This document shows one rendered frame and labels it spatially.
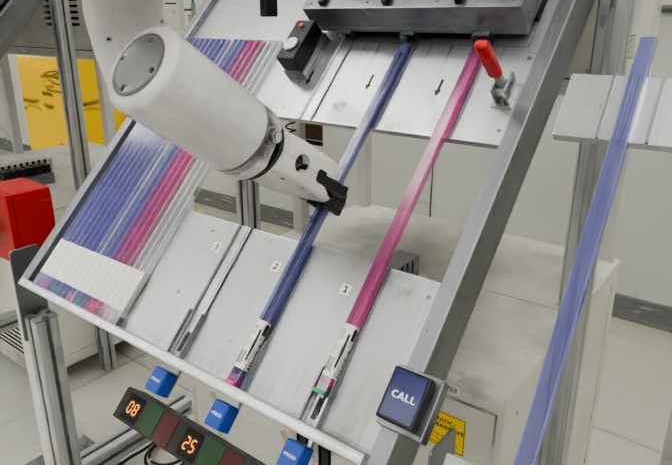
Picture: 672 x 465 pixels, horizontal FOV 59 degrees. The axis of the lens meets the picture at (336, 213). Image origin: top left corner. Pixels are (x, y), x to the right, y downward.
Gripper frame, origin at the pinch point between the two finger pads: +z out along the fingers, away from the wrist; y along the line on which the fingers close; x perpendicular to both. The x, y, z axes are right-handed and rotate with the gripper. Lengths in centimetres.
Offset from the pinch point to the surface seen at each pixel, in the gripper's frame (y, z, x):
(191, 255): 17.8, -1.0, 12.5
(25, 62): 333, 105, -68
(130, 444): 50, 33, 52
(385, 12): 2.3, 0.4, -27.6
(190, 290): 14.6, -1.8, 17.0
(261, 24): 31.3, 5.9, -29.2
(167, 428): 7.4, -3.5, 32.9
